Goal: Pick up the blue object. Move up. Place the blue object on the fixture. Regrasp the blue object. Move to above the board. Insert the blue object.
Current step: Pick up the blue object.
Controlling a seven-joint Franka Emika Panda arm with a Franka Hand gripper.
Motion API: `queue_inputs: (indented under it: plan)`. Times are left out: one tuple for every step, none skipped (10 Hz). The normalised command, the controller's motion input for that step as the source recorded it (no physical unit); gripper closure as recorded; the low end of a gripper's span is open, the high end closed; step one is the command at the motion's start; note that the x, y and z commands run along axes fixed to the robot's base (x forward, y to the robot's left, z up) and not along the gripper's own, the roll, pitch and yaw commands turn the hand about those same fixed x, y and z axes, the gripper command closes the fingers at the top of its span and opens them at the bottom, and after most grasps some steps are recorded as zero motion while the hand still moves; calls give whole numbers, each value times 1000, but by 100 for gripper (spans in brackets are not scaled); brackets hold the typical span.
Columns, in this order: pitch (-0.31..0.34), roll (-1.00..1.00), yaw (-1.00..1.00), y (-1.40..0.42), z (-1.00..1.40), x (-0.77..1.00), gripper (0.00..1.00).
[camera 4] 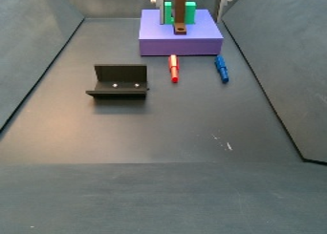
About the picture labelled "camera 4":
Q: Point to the purple base block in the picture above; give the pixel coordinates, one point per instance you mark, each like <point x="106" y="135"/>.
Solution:
<point x="158" y="40"/>

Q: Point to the red peg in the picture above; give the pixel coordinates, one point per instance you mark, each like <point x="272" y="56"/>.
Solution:
<point x="174" y="68"/>

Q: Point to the black angled fixture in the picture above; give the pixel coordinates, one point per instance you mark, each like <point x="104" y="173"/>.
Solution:
<point x="121" y="80"/>

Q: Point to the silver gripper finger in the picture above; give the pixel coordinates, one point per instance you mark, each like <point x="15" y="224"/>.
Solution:
<point x="221" y="6"/>
<point x="160" y="4"/>

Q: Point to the blue peg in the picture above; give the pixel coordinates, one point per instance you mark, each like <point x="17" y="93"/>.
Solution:
<point x="222" y="68"/>

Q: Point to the green U-shaped block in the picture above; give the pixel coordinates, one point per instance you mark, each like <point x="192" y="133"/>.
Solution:
<point x="190" y="12"/>

